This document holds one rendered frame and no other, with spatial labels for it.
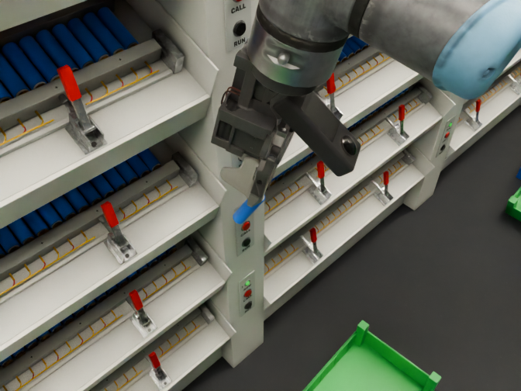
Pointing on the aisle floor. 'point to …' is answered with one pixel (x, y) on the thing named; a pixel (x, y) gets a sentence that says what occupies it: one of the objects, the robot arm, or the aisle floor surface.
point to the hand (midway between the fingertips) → (260, 195)
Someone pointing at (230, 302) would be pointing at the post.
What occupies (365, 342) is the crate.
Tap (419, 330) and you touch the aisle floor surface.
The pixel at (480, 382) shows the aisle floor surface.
